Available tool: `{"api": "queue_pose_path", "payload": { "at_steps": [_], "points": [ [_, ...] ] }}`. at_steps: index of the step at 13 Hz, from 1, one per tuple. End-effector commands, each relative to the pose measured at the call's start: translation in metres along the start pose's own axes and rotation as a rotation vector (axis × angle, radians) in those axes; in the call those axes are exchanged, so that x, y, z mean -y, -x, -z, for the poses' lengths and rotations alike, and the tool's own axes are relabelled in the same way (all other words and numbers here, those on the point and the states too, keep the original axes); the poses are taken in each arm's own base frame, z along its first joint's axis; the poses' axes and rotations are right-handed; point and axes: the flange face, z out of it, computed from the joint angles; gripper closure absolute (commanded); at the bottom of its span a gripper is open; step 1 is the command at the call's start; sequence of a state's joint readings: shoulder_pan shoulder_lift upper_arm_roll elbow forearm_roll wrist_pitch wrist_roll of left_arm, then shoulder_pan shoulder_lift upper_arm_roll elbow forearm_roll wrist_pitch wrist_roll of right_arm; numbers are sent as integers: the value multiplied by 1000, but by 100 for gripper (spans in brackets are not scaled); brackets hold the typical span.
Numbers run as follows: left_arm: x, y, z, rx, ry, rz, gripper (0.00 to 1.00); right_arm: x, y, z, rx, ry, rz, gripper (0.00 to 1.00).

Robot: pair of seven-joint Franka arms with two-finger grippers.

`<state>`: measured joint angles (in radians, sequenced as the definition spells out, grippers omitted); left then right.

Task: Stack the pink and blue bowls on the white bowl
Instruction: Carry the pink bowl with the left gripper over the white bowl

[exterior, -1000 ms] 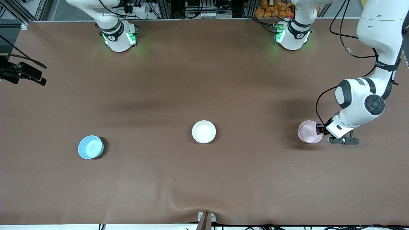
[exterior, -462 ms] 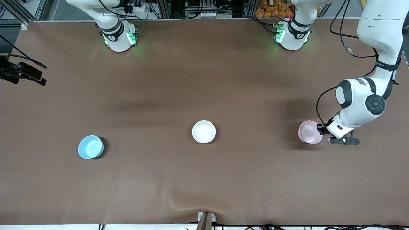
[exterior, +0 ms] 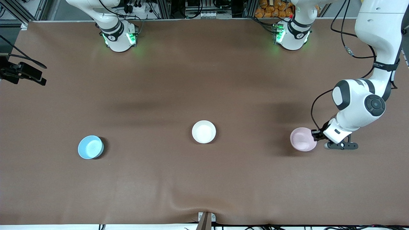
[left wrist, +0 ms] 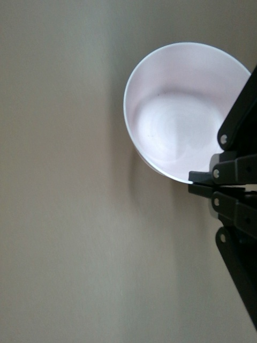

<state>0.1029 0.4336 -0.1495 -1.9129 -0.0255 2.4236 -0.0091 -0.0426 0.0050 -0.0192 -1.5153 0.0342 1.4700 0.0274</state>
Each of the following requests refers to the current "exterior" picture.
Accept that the light pink bowl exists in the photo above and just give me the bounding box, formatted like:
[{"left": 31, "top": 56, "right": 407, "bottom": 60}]
[{"left": 290, "top": 127, "right": 317, "bottom": 152}]

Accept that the light blue bowl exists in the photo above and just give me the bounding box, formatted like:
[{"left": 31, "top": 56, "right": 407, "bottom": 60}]
[{"left": 78, "top": 135, "right": 104, "bottom": 159}]

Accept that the white bowl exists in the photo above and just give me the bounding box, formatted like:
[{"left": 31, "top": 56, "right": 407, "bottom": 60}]
[{"left": 192, "top": 120, "right": 216, "bottom": 144}]

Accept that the brown table cover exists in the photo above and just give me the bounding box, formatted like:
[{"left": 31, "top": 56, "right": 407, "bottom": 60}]
[{"left": 0, "top": 18, "right": 409, "bottom": 226}]

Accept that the white power strip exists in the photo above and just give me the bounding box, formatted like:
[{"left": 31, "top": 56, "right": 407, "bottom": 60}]
[{"left": 123, "top": 0, "right": 150, "bottom": 14}]

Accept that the orange snack bag pile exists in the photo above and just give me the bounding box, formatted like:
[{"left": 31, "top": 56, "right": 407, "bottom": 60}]
[{"left": 255, "top": 0, "right": 294, "bottom": 19}]

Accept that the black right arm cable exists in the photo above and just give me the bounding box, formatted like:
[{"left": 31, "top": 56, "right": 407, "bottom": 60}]
[{"left": 0, "top": 35, "right": 47, "bottom": 69}]

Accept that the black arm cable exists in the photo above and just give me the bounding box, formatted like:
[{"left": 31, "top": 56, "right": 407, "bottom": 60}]
[
  {"left": 311, "top": 0, "right": 377, "bottom": 131},
  {"left": 0, "top": 35, "right": 47, "bottom": 69}
]

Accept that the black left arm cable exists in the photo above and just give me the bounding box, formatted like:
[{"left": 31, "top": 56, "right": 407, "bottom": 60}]
[{"left": 311, "top": 0, "right": 377, "bottom": 131}]

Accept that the aluminium frame diagonal beam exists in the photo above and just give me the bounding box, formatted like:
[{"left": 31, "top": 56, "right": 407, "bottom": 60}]
[{"left": 0, "top": 0, "right": 48, "bottom": 27}]

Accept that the aluminium frame post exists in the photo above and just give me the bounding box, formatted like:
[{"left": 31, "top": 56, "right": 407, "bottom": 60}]
[
  {"left": 244, "top": 0, "right": 257, "bottom": 18},
  {"left": 158, "top": 0, "right": 172, "bottom": 19}
]

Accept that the brown camera mount bar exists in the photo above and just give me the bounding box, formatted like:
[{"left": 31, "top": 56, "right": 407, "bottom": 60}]
[{"left": 196, "top": 212, "right": 212, "bottom": 230}]

